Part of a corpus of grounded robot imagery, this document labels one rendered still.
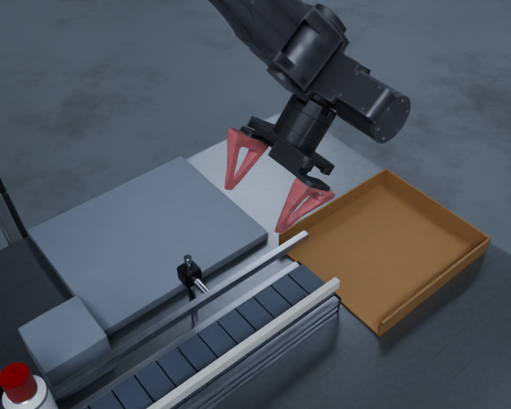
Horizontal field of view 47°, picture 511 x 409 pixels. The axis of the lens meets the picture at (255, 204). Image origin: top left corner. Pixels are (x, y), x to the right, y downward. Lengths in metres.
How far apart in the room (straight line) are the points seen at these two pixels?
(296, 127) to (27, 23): 3.35
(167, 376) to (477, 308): 0.55
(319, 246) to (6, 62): 2.70
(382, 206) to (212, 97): 1.90
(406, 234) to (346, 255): 0.14
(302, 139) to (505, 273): 0.62
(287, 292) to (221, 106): 2.03
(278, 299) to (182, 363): 0.19
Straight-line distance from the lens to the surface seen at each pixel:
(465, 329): 1.08
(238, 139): 0.72
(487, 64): 3.52
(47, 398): 0.77
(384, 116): 0.63
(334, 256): 1.13
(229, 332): 0.96
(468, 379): 1.03
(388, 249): 1.15
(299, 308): 0.94
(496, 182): 2.71
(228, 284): 0.91
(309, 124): 0.67
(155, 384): 0.92
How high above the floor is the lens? 1.68
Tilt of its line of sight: 44 degrees down
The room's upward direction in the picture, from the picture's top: straight up
